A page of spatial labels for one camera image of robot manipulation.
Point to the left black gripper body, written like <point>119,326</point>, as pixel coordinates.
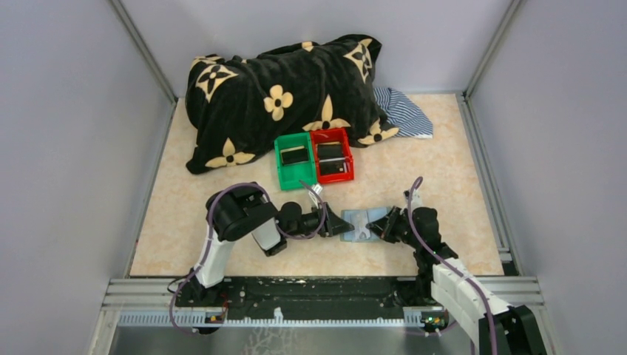
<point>316,220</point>

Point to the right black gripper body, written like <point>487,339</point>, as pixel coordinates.
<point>397,228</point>

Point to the white card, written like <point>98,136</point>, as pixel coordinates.
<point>362,234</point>

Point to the sage green card holder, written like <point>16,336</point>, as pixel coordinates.
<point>359,218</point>

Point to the dark credit card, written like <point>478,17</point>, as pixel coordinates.
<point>334,166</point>
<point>329,150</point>

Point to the green plastic bin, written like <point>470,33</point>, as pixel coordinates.
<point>290,177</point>

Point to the red plastic bin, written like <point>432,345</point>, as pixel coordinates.
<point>332,135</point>

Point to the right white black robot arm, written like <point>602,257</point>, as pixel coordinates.
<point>493,325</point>

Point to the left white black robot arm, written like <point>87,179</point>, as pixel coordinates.
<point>245,209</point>

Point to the blue striped cloth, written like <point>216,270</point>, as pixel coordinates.
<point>404,114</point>

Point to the black floral blanket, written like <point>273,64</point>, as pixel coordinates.
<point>240,106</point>

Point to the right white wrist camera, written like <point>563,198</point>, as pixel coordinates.
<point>413,199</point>

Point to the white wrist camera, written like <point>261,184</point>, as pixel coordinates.
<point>413,199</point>
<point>315,191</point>

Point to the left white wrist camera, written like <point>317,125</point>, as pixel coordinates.
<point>315,191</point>

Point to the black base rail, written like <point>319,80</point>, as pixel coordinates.
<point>318,299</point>

